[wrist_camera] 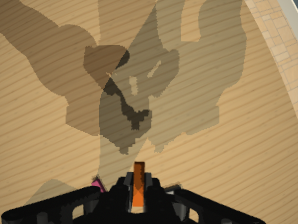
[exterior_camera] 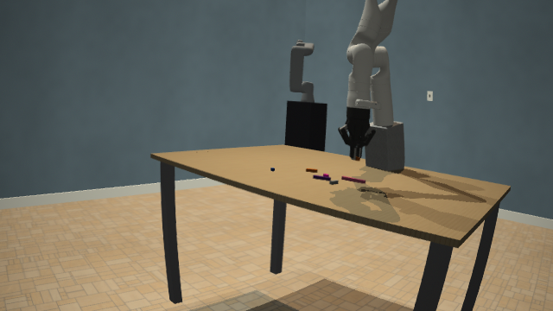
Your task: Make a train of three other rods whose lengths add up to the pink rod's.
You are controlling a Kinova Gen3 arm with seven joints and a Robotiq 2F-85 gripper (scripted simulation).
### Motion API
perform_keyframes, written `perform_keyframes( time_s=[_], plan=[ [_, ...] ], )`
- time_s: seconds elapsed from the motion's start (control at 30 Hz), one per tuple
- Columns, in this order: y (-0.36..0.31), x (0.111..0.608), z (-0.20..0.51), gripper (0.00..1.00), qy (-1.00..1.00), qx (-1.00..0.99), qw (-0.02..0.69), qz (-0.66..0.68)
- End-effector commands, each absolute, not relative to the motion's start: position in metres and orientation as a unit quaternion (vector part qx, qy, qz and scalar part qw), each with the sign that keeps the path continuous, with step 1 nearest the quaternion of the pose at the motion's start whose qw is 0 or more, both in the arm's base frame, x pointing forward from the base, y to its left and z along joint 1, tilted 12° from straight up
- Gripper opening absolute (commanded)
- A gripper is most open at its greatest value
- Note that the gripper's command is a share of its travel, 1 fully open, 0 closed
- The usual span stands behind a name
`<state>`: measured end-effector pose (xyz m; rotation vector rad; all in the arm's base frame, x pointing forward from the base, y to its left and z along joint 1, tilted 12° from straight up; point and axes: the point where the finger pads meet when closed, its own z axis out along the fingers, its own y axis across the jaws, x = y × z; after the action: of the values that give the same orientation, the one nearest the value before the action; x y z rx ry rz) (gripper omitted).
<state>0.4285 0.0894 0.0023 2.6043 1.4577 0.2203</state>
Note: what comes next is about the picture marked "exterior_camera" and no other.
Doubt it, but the purple rod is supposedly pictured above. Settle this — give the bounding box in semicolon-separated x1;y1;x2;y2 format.
313;175;331;181

